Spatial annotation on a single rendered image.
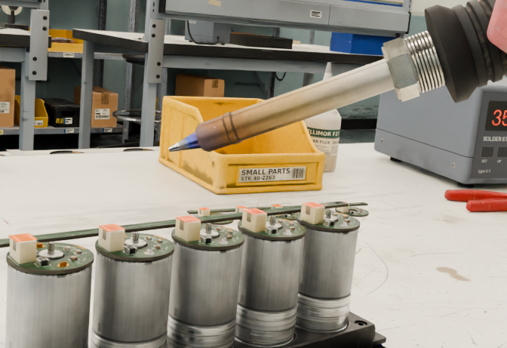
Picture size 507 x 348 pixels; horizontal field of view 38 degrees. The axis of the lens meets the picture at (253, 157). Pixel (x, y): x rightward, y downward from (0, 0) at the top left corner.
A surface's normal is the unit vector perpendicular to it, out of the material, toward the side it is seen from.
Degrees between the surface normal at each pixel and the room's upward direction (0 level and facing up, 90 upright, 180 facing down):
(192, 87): 92
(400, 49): 38
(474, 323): 0
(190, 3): 90
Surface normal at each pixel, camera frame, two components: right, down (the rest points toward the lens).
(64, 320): 0.57, 0.21
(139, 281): 0.34, 0.21
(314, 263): -0.43, 0.14
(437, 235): 0.09, -0.98
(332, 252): 0.08, 0.20
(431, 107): -0.91, 0.00
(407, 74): -0.13, 0.18
